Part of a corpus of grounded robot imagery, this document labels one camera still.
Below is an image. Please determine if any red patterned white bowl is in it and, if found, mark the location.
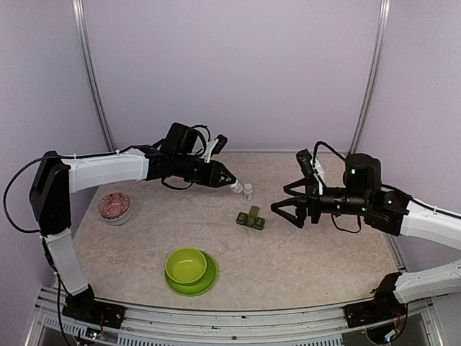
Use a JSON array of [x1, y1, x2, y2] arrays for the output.
[[97, 192, 132, 226]]

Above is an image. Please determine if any right aluminium frame post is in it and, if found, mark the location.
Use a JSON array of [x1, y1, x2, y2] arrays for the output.
[[348, 0, 392, 154]]

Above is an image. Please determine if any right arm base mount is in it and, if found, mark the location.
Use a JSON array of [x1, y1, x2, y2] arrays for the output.
[[344, 300, 407, 328]]

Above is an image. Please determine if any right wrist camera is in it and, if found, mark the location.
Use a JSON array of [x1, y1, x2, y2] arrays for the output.
[[296, 149, 325, 183]]

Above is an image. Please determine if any aluminium frame post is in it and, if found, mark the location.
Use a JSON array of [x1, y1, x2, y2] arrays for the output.
[[71, 0, 116, 151], [348, 0, 392, 154]]

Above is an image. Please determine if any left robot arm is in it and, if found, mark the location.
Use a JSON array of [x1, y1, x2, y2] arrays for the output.
[[30, 123, 236, 321]]

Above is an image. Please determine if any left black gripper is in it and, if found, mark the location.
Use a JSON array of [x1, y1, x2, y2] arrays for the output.
[[174, 153, 236, 188]]

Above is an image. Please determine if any green bowl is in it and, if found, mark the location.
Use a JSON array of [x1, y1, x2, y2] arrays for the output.
[[165, 248, 207, 285]]

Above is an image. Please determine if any aluminium front rail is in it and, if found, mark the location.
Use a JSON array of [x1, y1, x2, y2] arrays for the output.
[[24, 284, 444, 346]]

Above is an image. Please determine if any green plate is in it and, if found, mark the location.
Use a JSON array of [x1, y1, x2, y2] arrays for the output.
[[164, 251, 218, 296]]

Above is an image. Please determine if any left aluminium frame post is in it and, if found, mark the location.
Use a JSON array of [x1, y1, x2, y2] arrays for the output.
[[71, 0, 116, 151]]

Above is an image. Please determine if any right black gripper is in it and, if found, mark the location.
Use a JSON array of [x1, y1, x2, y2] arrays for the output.
[[272, 176, 371, 228]]

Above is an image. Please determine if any white pill bottle with code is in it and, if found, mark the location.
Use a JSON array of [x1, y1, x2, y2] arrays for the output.
[[229, 182, 243, 194]]

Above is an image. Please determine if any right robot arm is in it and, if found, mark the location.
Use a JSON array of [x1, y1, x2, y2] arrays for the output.
[[221, 153, 460, 320]]

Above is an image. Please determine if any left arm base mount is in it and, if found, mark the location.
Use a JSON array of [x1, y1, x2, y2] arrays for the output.
[[62, 301, 125, 329]]

